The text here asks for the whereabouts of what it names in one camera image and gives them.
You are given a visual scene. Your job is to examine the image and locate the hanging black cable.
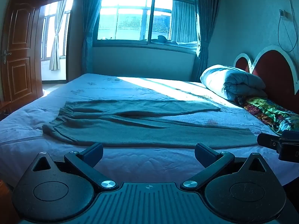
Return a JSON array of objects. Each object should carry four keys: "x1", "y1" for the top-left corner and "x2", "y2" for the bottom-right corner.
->
[{"x1": 277, "y1": 9, "x2": 298, "y2": 53}]

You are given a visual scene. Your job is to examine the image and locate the folded white quilt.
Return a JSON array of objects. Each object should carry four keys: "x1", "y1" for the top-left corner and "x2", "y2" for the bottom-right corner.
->
[{"x1": 200, "y1": 65, "x2": 268, "y2": 102}]

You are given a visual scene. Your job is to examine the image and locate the wall socket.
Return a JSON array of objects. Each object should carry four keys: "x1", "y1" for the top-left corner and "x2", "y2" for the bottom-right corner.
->
[{"x1": 279, "y1": 9, "x2": 293, "y2": 19}]

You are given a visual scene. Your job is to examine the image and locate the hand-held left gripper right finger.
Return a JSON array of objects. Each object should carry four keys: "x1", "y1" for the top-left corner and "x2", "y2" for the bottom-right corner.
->
[{"x1": 180, "y1": 143, "x2": 269, "y2": 191}]

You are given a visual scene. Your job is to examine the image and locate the pale folded cloth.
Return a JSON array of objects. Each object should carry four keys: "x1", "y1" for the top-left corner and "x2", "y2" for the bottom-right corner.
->
[{"x1": 176, "y1": 41, "x2": 199, "y2": 50}]

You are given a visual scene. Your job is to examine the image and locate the grey-green pants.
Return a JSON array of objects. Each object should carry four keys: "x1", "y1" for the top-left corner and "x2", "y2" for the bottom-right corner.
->
[{"x1": 42, "y1": 99, "x2": 263, "y2": 149}]

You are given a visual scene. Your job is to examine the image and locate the tied beige curtain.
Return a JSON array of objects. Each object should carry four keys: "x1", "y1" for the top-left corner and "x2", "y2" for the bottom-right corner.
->
[{"x1": 49, "y1": 0, "x2": 69, "y2": 71}]

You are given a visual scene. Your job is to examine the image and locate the sheer pale curtain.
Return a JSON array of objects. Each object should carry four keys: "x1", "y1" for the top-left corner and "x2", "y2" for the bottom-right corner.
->
[{"x1": 171, "y1": 0, "x2": 199, "y2": 44}]

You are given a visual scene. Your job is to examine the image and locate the brown wooden door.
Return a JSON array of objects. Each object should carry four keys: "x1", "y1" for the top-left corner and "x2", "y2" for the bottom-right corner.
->
[{"x1": 0, "y1": 0, "x2": 45, "y2": 103}]

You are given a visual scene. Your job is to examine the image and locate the red heart-shaped headboard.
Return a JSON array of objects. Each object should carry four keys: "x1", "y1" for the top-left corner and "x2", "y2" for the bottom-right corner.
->
[{"x1": 233, "y1": 45, "x2": 299, "y2": 115}]

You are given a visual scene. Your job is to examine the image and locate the bed with pale embroidered sheet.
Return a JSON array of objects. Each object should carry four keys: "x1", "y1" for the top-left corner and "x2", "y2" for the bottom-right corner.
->
[{"x1": 0, "y1": 73, "x2": 299, "y2": 187}]

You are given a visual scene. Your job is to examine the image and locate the large sliding window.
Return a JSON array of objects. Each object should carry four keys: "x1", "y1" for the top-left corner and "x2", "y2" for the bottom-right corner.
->
[{"x1": 93, "y1": 0, "x2": 202, "y2": 51}]

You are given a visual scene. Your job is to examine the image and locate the balcony window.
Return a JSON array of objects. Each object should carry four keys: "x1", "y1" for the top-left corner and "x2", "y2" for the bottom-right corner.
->
[{"x1": 41, "y1": 0, "x2": 73, "y2": 60}]

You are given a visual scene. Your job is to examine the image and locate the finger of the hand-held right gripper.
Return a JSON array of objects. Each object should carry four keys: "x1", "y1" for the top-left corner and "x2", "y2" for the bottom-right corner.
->
[{"x1": 257, "y1": 133, "x2": 282, "y2": 150}]

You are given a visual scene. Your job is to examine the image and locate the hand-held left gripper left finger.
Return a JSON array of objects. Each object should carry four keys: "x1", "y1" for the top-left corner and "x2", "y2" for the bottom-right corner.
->
[{"x1": 31, "y1": 142, "x2": 118, "y2": 191}]

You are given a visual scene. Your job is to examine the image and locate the colourful patterned pillow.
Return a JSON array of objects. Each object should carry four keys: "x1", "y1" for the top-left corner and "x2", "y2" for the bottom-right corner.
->
[{"x1": 235, "y1": 96, "x2": 299, "y2": 136}]

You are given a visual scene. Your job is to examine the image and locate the metal door handle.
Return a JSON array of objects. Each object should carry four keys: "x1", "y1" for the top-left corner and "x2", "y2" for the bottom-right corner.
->
[{"x1": 1, "y1": 50, "x2": 12, "y2": 64}]

